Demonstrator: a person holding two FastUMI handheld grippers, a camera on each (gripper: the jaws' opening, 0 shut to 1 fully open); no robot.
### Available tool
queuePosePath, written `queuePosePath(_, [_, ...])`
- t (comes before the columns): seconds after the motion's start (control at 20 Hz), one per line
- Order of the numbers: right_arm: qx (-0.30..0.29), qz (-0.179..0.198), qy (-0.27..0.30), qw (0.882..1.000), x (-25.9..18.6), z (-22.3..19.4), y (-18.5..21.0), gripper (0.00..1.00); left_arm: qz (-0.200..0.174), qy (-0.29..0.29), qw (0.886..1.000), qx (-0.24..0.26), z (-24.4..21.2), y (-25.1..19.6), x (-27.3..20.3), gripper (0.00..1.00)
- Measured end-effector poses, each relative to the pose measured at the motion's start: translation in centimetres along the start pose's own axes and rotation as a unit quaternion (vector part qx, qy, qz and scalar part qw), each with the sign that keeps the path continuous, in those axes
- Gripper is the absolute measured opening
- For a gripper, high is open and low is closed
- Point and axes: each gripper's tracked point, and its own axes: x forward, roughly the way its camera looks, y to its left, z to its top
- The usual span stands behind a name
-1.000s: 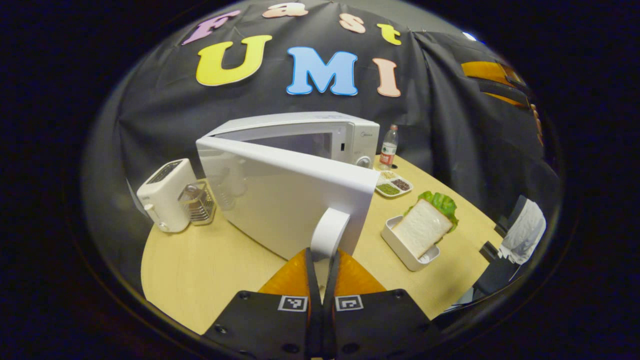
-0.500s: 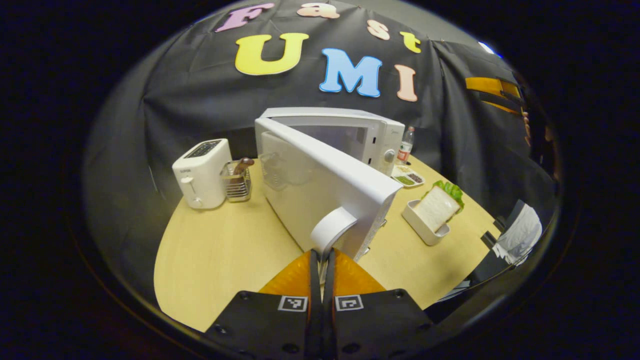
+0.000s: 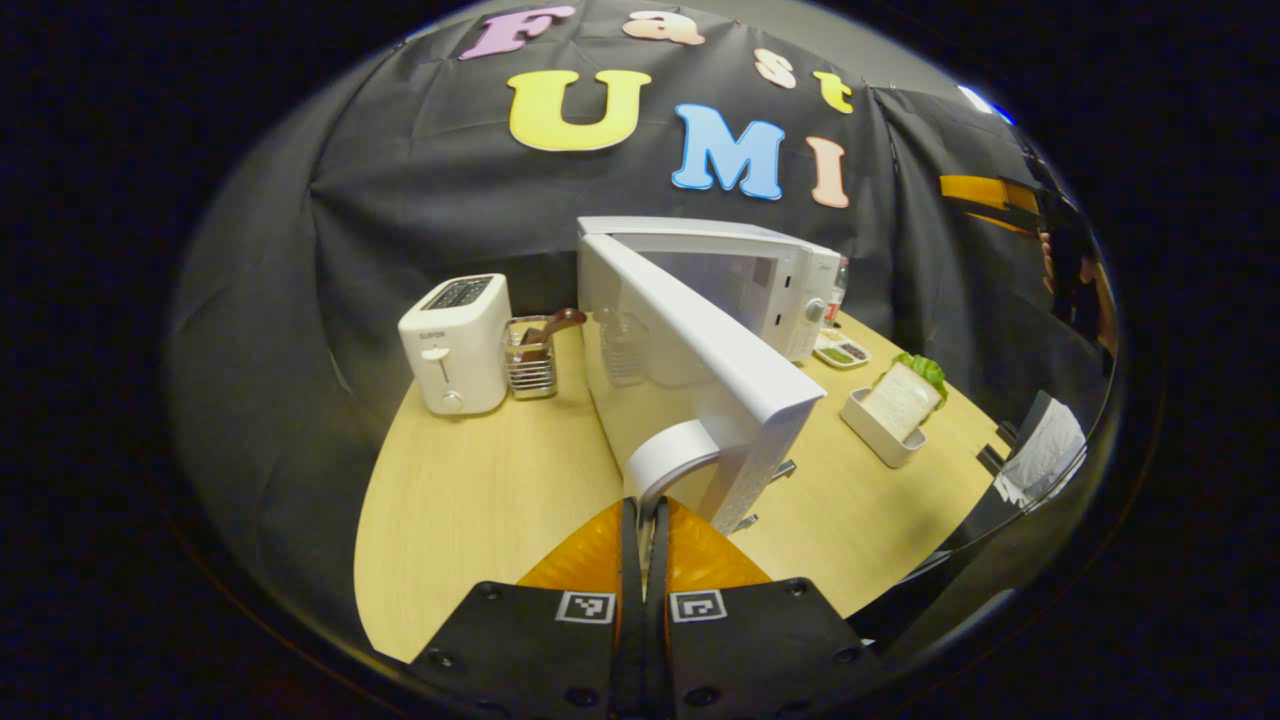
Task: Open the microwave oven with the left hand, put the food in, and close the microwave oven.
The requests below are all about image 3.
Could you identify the black backdrop cloth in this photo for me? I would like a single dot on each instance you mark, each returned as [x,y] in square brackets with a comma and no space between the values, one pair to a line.
[400,200]

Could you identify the white divided bean dish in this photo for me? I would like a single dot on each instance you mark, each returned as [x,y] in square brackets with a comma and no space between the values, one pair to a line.
[842,350]

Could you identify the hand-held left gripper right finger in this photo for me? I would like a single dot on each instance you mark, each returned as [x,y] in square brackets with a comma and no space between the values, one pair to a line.
[660,560]

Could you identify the white toaster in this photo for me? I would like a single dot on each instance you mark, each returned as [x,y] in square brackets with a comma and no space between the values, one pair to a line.
[455,350]

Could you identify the white cloth on chair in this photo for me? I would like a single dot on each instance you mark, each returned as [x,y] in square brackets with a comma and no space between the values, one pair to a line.
[1045,450]

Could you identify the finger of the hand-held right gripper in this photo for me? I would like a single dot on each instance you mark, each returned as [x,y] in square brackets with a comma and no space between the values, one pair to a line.
[985,192]

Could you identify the white rectangular tray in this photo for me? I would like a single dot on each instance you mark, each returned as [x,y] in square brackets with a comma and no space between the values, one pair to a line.
[880,435]

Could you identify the clear plastic water bottle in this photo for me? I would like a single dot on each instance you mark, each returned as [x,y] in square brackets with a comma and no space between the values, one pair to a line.
[837,290]

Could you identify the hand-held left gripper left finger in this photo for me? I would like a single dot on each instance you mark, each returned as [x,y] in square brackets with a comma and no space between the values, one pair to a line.
[630,560]

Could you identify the white microwave oven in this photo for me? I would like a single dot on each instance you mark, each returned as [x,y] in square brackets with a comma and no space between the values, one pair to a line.
[690,340]

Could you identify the brown wooden spoon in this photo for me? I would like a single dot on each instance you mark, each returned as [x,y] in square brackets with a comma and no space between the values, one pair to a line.
[555,322]

